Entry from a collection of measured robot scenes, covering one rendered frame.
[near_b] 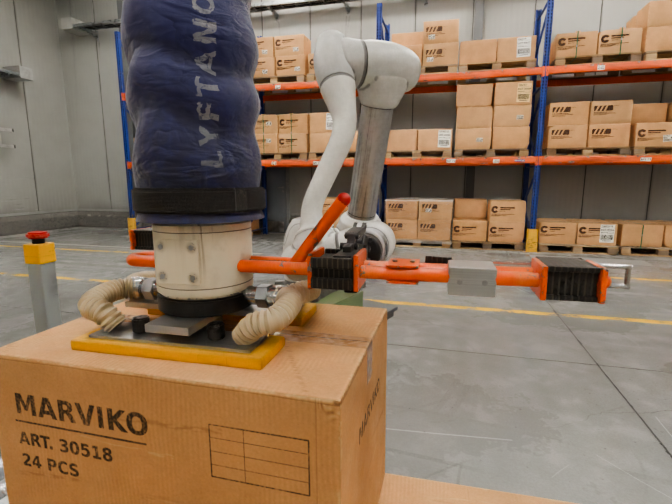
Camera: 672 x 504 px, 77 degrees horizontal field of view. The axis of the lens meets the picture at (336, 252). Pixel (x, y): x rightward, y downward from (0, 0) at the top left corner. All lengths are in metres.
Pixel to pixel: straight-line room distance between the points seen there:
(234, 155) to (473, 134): 7.24
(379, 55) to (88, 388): 1.05
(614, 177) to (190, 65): 9.17
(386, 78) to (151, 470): 1.09
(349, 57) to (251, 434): 0.98
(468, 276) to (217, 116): 0.45
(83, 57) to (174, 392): 12.58
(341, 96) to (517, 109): 6.86
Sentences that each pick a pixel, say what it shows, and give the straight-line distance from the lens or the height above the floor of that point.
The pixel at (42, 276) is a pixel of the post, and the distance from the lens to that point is 1.79.
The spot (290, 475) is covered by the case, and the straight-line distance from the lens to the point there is 0.64.
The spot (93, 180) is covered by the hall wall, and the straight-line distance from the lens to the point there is 12.77.
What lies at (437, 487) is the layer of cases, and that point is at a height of 0.54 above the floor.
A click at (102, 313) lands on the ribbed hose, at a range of 0.81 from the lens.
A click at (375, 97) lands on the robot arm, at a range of 1.32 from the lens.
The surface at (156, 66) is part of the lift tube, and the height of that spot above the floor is 1.38.
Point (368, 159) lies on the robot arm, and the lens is 1.38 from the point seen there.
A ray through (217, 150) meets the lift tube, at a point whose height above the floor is 1.27.
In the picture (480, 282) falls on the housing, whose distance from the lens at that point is 0.67.
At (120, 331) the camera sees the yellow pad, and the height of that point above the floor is 0.97.
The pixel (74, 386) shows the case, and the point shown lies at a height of 0.91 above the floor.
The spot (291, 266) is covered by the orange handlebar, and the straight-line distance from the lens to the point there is 0.70.
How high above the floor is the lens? 1.22
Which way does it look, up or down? 10 degrees down
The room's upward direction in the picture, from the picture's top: straight up
